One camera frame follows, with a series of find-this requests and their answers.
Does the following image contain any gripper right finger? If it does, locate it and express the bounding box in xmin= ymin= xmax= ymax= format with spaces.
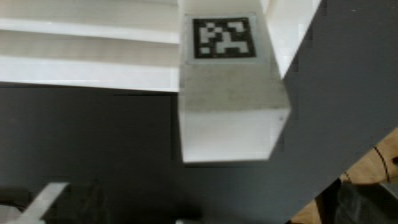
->
xmin=321 ymin=180 xmax=398 ymax=224

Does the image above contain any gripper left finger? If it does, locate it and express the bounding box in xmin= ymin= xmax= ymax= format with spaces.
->
xmin=0 ymin=182 xmax=109 ymax=224

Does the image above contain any white square table top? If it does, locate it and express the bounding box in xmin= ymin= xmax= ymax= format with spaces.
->
xmin=0 ymin=0 xmax=323 ymax=93

